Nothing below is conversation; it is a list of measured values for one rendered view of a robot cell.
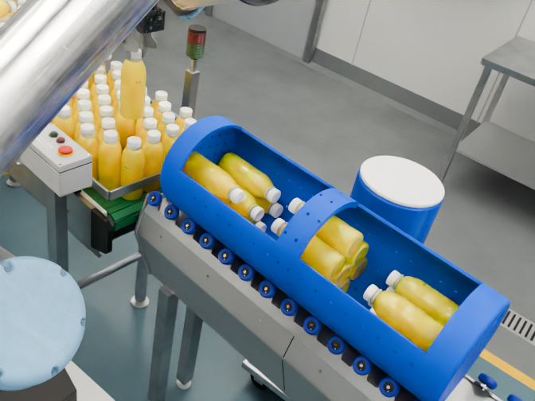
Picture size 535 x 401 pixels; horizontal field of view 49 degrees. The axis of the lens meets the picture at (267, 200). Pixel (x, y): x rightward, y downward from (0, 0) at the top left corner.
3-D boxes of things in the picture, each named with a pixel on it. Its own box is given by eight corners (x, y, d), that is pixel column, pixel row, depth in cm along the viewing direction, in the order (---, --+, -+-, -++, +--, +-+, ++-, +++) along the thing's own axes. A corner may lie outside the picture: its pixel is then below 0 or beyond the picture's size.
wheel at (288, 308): (297, 298, 142) (300, 299, 144) (280, 296, 144) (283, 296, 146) (294, 317, 141) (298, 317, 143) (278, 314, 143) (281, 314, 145)
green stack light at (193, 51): (193, 60, 201) (195, 46, 199) (181, 52, 204) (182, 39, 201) (207, 56, 206) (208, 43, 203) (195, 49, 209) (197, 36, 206)
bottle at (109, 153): (125, 186, 181) (127, 134, 170) (114, 198, 175) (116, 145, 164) (103, 179, 182) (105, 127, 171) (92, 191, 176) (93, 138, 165)
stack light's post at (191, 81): (166, 291, 271) (192, 74, 206) (161, 286, 272) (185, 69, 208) (173, 287, 273) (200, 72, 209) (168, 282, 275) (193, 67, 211)
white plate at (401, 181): (441, 216, 175) (440, 219, 175) (447, 172, 197) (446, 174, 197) (353, 186, 179) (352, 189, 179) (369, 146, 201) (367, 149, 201)
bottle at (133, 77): (115, 110, 169) (117, 50, 158) (138, 107, 173) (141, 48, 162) (124, 122, 165) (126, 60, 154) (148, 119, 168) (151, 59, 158)
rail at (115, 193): (111, 200, 166) (111, 192, 164) (109, 199, 166) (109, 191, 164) (212, 159, 192) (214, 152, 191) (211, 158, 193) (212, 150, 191)
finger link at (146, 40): (153, 64, 158) (150, 33, 151) (138, 55, 160) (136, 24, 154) (162, 60, 159) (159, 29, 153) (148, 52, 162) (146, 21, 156)
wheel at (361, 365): (372, 356, 132) (374, 356, 134) (353, 353, 134) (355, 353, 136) (369, 377, 131) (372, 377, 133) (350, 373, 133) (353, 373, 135)
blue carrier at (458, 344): (417, 434, 120) (479, 333, 107) (150, 212, 161) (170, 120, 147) (468, 373, 142) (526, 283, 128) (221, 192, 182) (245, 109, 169)
